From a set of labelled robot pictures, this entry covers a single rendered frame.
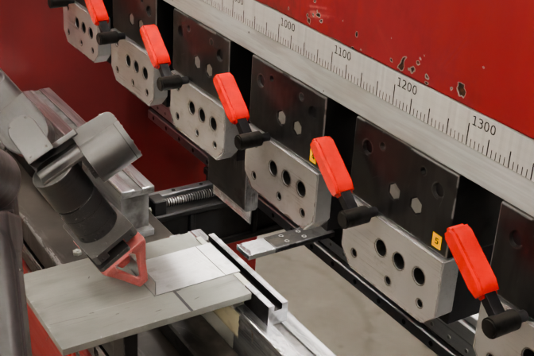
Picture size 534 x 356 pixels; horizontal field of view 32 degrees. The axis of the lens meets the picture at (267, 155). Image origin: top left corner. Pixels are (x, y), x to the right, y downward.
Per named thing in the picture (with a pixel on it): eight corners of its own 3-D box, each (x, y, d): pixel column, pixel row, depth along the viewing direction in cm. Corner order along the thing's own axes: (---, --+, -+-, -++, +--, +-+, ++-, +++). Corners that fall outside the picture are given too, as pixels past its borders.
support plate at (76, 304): (13, 283, 126) (13, 276, 125) (188, 237, 139) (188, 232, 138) (62, 356, 112) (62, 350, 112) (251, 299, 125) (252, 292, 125)
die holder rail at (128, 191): (23, 133, 197) (21, 91, 193) (51, 129, 200) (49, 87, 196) (122, 242, 159) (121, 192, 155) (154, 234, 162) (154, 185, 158)
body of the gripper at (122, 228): (107, 203, 125) (79, 164, 121) (141, 234, 118) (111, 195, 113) (69, 234, 124) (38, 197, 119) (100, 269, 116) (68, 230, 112)
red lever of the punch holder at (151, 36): (138, 23, 123) (163, 87, 120) (166, 19, 125) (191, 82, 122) (134, 30, 125) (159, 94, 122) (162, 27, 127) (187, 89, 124)
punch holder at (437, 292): (338, 258, 100) (353, 115, 93) (400, 240, 104) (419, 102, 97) (432, 333, 89) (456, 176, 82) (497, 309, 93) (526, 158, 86)
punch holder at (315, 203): (243, 182, 115) (249, 54, 108) (300, 168, 120) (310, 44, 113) (312, 237, 104) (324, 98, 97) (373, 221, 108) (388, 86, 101)
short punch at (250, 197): (207, 194, 132) (209, 132, 128) (219, 191, 133) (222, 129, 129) (243, 226, 125) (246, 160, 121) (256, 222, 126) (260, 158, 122)
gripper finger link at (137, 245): (147, 249, 128) (113, 204, 122) (171, 273, 123) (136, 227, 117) (108, 283, 127) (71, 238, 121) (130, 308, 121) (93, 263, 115)
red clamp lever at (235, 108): (212, 71, 108) (243, 145, 105) (243, 67, 110) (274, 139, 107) (207, 79, 110) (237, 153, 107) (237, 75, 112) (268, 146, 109)
